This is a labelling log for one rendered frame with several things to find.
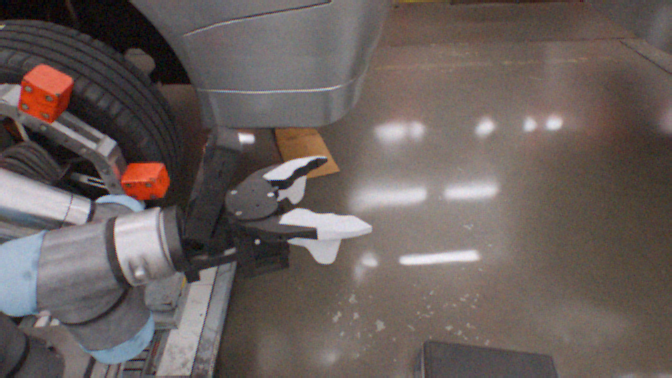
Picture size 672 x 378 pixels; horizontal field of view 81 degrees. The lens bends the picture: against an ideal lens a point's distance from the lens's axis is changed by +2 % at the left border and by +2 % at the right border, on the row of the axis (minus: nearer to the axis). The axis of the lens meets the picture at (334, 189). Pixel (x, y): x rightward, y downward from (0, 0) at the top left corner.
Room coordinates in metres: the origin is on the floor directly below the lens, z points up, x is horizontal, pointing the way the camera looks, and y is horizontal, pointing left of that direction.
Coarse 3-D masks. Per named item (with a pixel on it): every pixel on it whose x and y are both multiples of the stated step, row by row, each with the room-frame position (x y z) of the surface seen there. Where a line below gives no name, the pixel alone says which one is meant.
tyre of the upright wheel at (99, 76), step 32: (0, 32) 0.95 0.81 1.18; (32, 32) 0.97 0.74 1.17; (64, 32) 1.02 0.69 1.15; (0, 64) 0.83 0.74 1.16; (32, 64) 0.84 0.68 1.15; (64, 64) 0.89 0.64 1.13; (96, 64) 0.95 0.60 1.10; (128, 64) 1.03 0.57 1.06; (96, 96) 0.84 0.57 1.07; (128, 96) 0.93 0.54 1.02; (160, 96) 1.03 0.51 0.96; (96, 128) 0.83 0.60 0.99; (128, 128) 0.83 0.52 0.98; (160, 128) 0.94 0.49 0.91; (128, 160) 0.83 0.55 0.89; (160, 160) 0.87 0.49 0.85
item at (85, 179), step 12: (84, 120) 0.83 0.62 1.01; (24, 132) 0.85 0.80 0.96; (36, 132) 0.89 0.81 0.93; (48, 144) 0.85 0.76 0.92; (60, 144) 0.85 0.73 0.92; (60, 156) 0.85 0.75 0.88; (72, 156) 0.85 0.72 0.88; (72, 180) 0.86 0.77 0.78; (84, 180) 0.85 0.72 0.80; (96, 180) 0.85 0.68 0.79; (72, 192) 0.98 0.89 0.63; (84, 192) 0.86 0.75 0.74; (96, 192) 0.99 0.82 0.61; (108, 192) 0.99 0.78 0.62
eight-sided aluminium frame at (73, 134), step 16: (0, 96) 0.75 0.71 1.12; (16, 96) 0.77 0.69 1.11; (0, 112) 0.74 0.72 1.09; (16, 112) 0.74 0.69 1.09; (64, 112) 0.80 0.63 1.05; (32, 128) 0.74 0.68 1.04; (48, 128) 0.74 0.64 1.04; (64, 128) 0.76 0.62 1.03; (80, 128) 0.79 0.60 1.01; (64, 144) 0.74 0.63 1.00; (80, 144) 0.74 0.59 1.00; (96, 144) 0.76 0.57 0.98; (112, 144) 0.79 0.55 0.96; (96, 160) 0.74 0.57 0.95; (112, 160) 0.76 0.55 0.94; (112, 176) 0.74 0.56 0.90; (112, 192) 0.74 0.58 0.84; (144, 208) 0.79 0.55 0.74
